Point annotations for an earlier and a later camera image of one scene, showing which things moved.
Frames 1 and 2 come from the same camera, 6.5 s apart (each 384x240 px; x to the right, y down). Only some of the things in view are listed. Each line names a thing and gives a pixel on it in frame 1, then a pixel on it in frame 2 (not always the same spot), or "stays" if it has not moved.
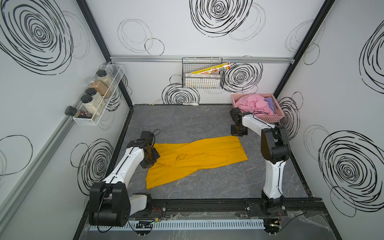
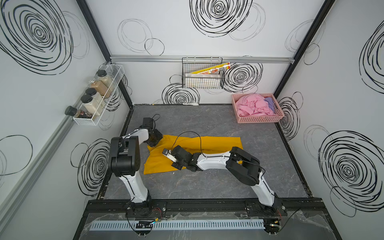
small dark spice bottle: [72, 111] stays
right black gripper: [244, 132] → [176, 166]
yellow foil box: [214, 69] stays
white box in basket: [202, 77] stays
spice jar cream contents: [91, 106] stays
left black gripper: [156, 155] → [159, 137]
